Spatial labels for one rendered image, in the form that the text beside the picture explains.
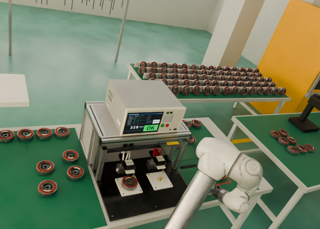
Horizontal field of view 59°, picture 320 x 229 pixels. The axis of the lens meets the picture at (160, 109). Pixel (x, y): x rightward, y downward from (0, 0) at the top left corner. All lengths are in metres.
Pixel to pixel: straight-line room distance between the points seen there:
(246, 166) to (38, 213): 1.19
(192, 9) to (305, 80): 5.19
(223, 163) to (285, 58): 4.11
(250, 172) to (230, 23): 4.48
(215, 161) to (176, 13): 7.98
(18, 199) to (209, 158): 1.16
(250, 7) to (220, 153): 4.43
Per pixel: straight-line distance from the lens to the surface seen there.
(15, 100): 1.91
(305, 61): 5.11
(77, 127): 2.47
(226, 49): 5.63
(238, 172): 1.36
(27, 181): 2.03
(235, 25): 5.53
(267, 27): 8.14
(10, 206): 1.92
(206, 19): 9.82
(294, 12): 5.37
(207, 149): 1.37
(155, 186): 2.08
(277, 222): 3.24
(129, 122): 1.80
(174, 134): 2.02
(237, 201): 1.88
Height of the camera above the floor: 2.25
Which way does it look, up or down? 30 degrees down
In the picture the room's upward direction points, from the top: 18 degrees clockwise
